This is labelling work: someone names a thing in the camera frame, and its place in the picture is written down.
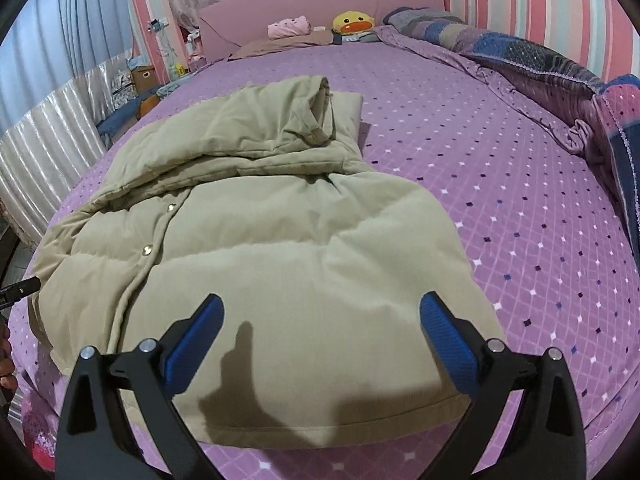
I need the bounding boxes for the pink folded cloth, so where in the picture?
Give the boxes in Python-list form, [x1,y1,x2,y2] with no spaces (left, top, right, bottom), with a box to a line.
[267,16,312,40]

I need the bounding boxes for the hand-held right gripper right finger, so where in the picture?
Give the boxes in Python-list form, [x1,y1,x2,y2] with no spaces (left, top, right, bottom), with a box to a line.
[419,291,587,480]

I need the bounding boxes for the blue cloth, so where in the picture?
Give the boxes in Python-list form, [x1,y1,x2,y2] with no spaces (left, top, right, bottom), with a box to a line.
[97,95,151,137]

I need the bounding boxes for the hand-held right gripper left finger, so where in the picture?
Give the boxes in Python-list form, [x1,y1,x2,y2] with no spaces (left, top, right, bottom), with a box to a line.
[55,294,224,480]

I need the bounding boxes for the patchwork quilt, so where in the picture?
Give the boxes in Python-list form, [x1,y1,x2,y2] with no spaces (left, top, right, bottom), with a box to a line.
[382,6,640,267]

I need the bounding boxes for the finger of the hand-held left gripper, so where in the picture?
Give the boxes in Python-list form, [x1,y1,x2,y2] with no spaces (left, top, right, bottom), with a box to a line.
[0,276,42,312]

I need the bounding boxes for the brown pillow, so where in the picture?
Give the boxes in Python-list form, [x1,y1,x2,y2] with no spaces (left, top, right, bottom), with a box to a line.
[229,29,337,60]

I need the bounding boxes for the person's left hand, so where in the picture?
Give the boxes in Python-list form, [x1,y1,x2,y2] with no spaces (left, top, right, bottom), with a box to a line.
[0,327,20,392]

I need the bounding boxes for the grey floral cushion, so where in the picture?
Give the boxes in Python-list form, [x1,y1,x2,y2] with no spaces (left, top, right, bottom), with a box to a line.
[111,72,137,109]

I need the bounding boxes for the pink headboard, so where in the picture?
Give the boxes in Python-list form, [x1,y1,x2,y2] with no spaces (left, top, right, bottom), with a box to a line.
[197,0,447,61]

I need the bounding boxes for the beige puffer jacket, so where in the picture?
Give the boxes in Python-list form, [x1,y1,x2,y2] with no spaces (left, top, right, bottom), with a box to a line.
[27,75,506,448]

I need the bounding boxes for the white pleated curtain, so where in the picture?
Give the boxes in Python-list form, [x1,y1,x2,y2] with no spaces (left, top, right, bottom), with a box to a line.
[0,0,137,245]

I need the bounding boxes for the yellow duck plush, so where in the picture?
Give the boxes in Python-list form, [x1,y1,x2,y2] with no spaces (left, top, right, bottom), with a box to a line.
[332,10,376,37]

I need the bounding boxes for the cardboard box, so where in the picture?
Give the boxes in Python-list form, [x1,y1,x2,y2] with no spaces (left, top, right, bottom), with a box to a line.
[131,64,156,95]

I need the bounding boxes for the bed with purple dotted bedspread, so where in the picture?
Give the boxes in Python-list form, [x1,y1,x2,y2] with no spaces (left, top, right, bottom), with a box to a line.
[7,35,635,480]

